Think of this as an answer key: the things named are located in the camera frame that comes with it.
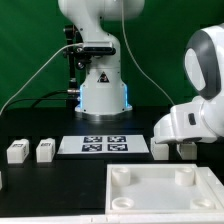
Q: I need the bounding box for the white square table top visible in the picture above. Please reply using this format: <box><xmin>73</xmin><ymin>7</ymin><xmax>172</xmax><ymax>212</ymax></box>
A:
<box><xmin>105</xmin><ymin>164</ymin><xmax>224</xmax><ymax>214</ymax></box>

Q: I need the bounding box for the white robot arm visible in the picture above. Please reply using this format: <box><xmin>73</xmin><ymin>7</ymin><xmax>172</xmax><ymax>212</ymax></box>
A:
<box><xmin>58</xmin><ymin>0</ymin><xmax>224</xmax><ymax>143</ymax></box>

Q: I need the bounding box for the white fiducial marker sheet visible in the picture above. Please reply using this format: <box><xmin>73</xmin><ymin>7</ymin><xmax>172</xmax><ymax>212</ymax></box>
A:
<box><xmin>58</xmin><ymin>135</ymin><xmax>149</xmax><ymax>155</ymax></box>

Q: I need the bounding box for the black camera on stand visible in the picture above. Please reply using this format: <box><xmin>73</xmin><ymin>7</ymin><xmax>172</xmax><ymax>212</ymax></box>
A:
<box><xmin>63</xmin><ymin>25</ymin><xmax>116</xmax><ymax>87</ymax></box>

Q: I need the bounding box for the black base cable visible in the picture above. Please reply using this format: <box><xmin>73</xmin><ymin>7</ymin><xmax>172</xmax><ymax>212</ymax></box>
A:
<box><xmin>3</xmin><ymin>89</ymin><xmax>81</xmax><ymax>111</ymax></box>

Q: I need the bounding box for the grey camera cable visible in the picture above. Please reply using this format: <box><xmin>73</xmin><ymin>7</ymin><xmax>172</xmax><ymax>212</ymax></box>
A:
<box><xmin>0</xmin><ymin>42</ymin><xmax>84</xmax><ymax>116</ymax></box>

